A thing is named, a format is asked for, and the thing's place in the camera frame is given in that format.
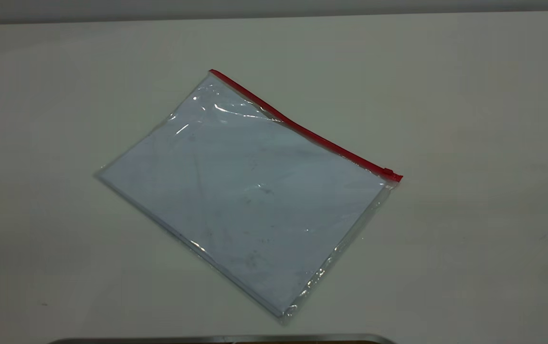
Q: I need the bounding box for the clear zip bag red zipper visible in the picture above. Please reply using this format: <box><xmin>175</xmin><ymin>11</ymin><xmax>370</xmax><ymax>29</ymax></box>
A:
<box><xmin>94</xmin><ymin>69</ymin><xmax>404</xmax><ymax>326</ymax></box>

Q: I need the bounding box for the white paper stack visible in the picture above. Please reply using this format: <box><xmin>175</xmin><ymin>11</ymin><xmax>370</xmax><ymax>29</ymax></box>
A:
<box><xmin>98</xmin><ymin>79</ymin><xmax>387</xmax><ymax>317</ymax></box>

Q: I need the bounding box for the grey metal rim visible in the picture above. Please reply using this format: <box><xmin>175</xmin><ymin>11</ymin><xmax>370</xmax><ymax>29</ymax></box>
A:
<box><xmin>47</xmin><ymin>333</ymin><xmax>397</xmax><ymax>344</ymax></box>

